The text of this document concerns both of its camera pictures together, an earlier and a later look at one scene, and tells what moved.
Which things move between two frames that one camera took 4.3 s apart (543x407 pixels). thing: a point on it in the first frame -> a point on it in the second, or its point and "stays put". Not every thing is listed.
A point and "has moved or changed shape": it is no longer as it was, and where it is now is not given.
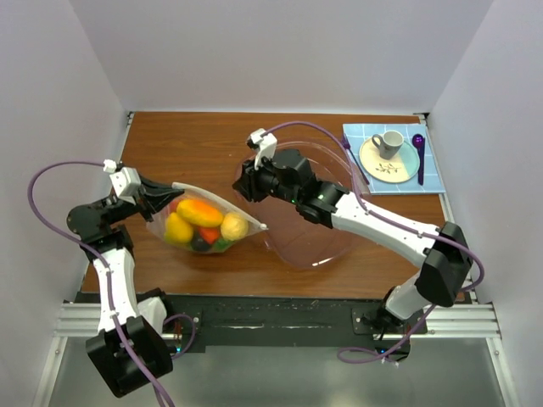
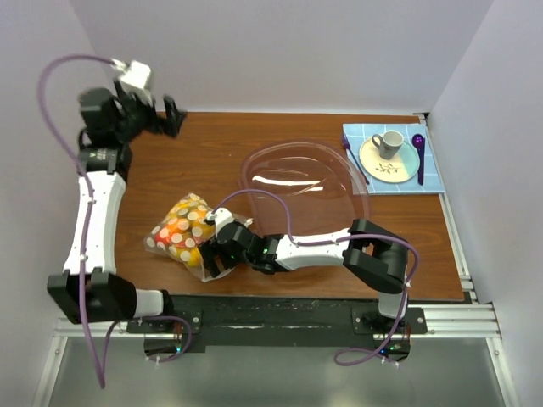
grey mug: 390,143 stays put
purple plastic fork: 346,145 stays put
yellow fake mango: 198,213 stays put
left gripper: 153,197 -> 168,127
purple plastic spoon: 418,141 stays put
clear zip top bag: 196,221 has moved or changed shape
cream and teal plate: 397,170 stays put
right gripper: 248,185 -> 209,254
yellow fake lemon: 177,231 -> 191,255
